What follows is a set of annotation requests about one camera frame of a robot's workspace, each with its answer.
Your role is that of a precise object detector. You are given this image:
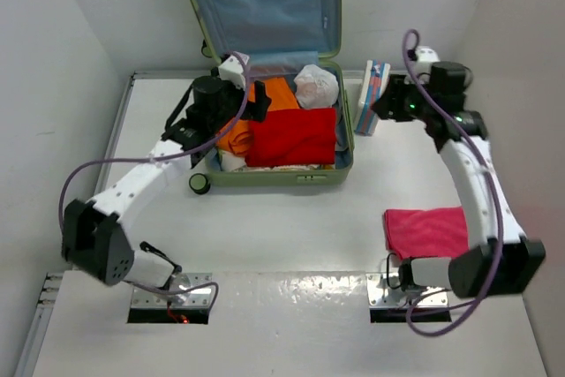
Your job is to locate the white patterned garment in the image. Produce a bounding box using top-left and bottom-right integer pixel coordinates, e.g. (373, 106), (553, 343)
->
(218, 149), (335, 172)

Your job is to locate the red cloth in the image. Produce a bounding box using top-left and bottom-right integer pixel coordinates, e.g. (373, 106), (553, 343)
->
(245, 108), (336, 168)

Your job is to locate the pink towel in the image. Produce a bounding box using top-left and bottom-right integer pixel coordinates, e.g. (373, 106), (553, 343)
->
(382, 207), (469, 260)

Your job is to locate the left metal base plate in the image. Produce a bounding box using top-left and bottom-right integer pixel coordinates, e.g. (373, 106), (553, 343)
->
(131, 273), (217, 310)

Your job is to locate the green suitcase with blue lining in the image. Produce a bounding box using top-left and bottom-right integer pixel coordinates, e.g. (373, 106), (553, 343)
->
(189, 0), (354, 194)

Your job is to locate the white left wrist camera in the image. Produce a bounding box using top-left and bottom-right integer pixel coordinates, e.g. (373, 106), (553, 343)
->
(218, 54), (249, 90)

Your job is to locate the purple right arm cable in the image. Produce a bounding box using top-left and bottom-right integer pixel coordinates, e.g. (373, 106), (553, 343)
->
(400, 28), (506, 337)

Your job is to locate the orange shirt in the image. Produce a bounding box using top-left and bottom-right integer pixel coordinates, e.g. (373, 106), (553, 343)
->
(216, 77), (299, 157)

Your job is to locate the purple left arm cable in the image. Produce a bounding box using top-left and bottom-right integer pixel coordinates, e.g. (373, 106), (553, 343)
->
(57, 50), (252, 312)

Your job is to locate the white first aid box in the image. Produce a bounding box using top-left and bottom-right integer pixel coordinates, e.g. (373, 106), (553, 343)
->
(353, 60), (391, 136)

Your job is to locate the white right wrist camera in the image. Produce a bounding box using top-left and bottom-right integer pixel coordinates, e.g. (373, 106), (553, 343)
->
(408, 46), (440, 75)

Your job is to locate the white plastic bag bundle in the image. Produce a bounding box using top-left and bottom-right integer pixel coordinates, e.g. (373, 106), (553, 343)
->
(294, 64), (340, 109)

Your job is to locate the metal base plate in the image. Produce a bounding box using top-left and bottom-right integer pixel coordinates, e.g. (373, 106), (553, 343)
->
(131, 273), (217, 310)
(365, 272), (448, 310)

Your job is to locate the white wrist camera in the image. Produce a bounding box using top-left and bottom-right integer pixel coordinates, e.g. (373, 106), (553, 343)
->
(218, 54), (249, 90)
(408, 46), (440, 75)

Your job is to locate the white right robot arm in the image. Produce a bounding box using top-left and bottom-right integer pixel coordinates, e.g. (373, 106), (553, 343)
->
(371, 61), (546, 298)

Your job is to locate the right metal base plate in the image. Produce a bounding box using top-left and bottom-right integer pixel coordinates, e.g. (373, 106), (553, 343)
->
(365, 272), (448, 310)

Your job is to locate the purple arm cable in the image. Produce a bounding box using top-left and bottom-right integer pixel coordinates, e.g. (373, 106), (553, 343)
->
(400, 28), (506, 337)
(57, 50), (252, 312)

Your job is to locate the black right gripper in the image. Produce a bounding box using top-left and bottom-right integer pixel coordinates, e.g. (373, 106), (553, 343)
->
(372, 74), (435, 123)

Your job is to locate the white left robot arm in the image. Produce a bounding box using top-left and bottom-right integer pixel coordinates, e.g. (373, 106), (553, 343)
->
(62, 76), (271, 297)

